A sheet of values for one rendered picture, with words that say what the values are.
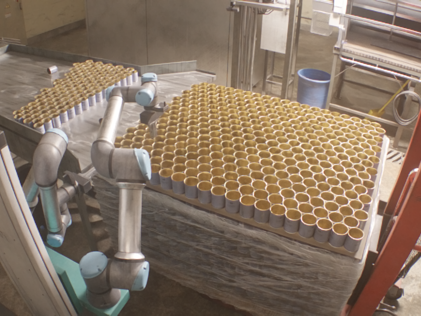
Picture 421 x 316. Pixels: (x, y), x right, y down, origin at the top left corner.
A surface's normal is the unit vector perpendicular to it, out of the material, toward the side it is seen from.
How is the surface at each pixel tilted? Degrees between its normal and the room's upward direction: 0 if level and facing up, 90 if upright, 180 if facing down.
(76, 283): 0
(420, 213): 90
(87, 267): 7
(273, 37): 90
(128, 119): 0
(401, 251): 90
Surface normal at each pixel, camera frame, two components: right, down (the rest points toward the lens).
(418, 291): 0.04, -0.83
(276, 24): -0.47, 0.48
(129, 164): 0.02, -0.14
